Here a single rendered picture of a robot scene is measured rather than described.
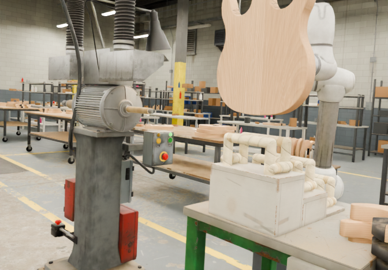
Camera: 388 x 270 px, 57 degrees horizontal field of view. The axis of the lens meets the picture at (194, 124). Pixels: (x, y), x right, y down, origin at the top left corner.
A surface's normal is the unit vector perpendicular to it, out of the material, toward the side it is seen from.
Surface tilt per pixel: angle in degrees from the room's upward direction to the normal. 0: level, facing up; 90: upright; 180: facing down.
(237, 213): 90
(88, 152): 90
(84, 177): 90
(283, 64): 92
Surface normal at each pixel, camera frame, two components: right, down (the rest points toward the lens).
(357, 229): 0.01, 0.07
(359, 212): -0.29, 0.05
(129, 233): 0.70, 0.08
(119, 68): -0.71, 0.01
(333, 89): -0.17, 0.34
